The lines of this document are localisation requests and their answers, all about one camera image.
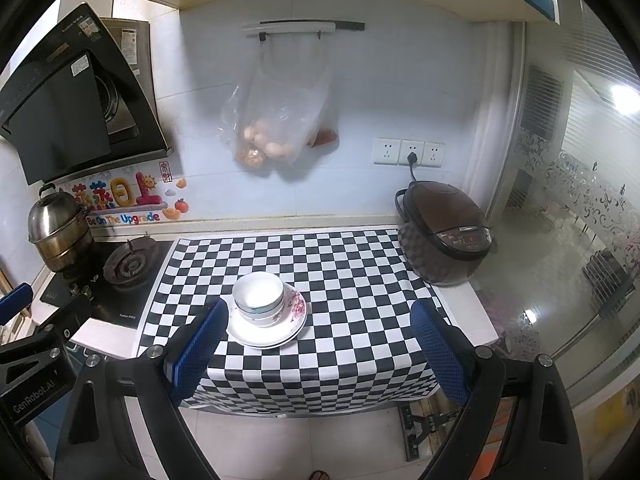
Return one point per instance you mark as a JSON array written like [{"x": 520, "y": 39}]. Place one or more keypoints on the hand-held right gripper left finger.
[{"x": 200, "y": 345}]

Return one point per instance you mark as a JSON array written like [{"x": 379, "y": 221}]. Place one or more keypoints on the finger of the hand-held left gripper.
[
  {"x": 15, "y": 300},
  {"x": 70, "y": 315}
]

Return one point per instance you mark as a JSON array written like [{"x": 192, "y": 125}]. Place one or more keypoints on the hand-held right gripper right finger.
[{"x": 440, "y": 355}]

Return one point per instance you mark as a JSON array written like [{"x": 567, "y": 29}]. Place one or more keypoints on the white plate pink floral print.
[{"x": 295, "y": 305}]

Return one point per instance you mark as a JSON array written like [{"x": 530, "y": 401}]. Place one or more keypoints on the black gas stove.
[{"x": 125, "y": 305}]

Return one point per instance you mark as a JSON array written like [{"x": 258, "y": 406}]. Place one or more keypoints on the stainless steel steamer pot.
[{"x": 55, "y": 220}]

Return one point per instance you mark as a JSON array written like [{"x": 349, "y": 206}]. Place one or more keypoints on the black white checkered tablecloth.
[{"x": 350, "y": 310}]

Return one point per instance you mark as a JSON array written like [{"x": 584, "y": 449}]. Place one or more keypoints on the brown rice cooker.
[{"x": 440, "y": 230}]

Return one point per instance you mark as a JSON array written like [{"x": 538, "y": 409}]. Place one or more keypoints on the person's right foot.
[{"x": 320, "y": 475}]

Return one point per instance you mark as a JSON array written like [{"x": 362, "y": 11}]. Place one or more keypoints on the black range hood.
[{"x": 55, "y": 120}]

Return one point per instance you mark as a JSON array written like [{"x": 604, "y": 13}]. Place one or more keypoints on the patterned glass sliding door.
[{"x": 575, "y": 220}]

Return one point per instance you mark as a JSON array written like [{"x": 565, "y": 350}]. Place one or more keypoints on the black power plug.
[{"x": 412, "y": 158}]

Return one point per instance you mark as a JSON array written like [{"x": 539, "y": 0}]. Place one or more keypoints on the clear plastic bag of eggs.
[{"x": 270, "y": 130}]

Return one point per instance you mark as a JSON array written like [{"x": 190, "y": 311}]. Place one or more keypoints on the black metal floor frame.
[{"x": 415, "y": 435}]

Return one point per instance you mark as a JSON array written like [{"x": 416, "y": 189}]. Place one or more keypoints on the colourful wall sticker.
[{"x": 120, "y": 195}]

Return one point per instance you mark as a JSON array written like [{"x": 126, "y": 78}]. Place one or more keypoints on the white wall outlet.
[
  {"x": 387, "y": 151},
  {"x": 412, "y": 145},
  {"x": 434, "y": 155}
]

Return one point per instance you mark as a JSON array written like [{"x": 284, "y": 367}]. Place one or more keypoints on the white wall hook rail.
[{"x": 290, "y": 27}]

